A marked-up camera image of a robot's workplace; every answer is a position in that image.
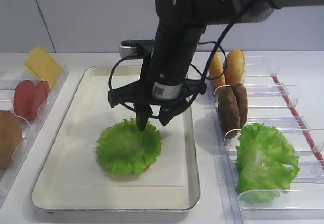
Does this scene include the clear acrylic left rack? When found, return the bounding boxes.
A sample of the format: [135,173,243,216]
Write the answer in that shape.
[1,66,69,202]

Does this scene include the left bun half right rack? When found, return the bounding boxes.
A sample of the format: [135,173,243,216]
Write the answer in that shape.
[208,52,226,89]

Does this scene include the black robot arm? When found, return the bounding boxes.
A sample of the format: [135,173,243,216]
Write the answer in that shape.
[108,0,323,130]

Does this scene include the rear brown meat patty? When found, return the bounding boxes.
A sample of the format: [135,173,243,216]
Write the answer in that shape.
[230,83,248,128]

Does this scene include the brown bun in left rack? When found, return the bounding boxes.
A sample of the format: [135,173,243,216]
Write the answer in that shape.
[1,110,22,170]

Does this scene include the red tomato slice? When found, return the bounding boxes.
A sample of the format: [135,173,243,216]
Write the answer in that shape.
[13,80,37,121]
[33,81,50,107]

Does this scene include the yellow cheese slices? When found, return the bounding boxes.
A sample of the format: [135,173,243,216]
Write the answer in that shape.
[24,46,63,89]

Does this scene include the front brown meat patty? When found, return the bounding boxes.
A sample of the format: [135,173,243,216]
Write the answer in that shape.
[218,87,240,133]

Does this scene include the left red tomato slice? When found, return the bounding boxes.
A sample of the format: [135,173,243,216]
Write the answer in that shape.
[13,80,37,121]

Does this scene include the cream metal tray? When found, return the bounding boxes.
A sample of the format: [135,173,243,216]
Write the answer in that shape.
[31,66,200,212]

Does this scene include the green lettuce leaf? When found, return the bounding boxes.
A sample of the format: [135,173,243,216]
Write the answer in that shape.
[96,118,162,175]

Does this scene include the right red tomato slice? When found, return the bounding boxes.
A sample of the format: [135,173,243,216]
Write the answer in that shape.
[33,81,50,107]

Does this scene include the green lettuce in rack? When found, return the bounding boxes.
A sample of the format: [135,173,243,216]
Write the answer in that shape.
[235,123,300,204]

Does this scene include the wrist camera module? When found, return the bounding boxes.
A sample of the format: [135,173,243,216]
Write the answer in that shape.
[119,39,154,58]

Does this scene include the black camera cable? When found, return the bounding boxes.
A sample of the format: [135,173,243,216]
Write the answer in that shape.
[108,5,246,113]

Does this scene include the bun half rack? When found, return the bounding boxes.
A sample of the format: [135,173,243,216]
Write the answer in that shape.
[208,52,226,89]
[224,49,245,85]

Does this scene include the clear acrylic rack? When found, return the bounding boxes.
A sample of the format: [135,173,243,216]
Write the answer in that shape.
[1,66,69,202]
[208,54,323,223]

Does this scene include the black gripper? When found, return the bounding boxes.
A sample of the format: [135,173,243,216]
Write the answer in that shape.
[108,57,207,131]

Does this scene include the brown meat patty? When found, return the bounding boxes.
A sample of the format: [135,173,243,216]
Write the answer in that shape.
[218,87,240,133]
[230,83,248,128]

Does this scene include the clear acrylic right rack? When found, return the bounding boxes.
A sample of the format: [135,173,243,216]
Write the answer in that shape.
[208,54,323,223]

